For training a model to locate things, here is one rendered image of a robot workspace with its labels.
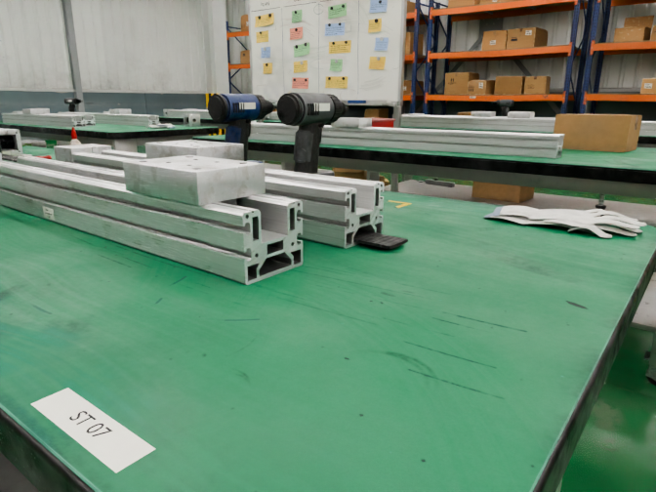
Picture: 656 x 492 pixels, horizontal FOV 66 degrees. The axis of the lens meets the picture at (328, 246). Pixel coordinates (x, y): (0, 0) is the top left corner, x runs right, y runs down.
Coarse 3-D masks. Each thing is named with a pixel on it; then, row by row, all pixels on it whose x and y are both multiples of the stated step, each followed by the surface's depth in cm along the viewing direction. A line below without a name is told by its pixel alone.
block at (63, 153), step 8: (80, 144) 126; (88, 144) 126; (96, 144) 127; (56, 152) 122; (64, 152) 119; (72, 152) 118; (88, 152) 120; (96, 152) 122; (64, 160) 120; (72, 160) 118
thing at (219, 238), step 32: (0, 160) 102; (32, 160) 104; (0, 192) 99; (32, 192) 89; (64, 192) 81; (96, 192) 75; (128, 192) 69; (64, 224) 84; (96, 224) 77; (128, 224) 73; (160, 224) 66; (192, 224) 61; (224, 224) 59; (256, 224) 58; (288, 224) 61; (160, 256) 68; (192, 256) 63; (224, 256) 59; (256, 256) 58; (288, 256) 63
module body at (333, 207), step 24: (120, 168) 107; (288, 192) 78; (312, 192) 73; (336, 192) 71; (360, 192) 77; (312, 216) 74; (336, 216) 71; (360, 216) 74; (312, 240) 75; (336, 240) 72
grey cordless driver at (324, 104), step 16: (288, 96) 91; (304, 96) 92; (320, 96) 96; (288, 112) 91; (304, 112) 91; (320, 112) 95; (336, 112) 99; (304, 128) 95; (320, 128) 98; (304, 144) 95; (304, 160) 96
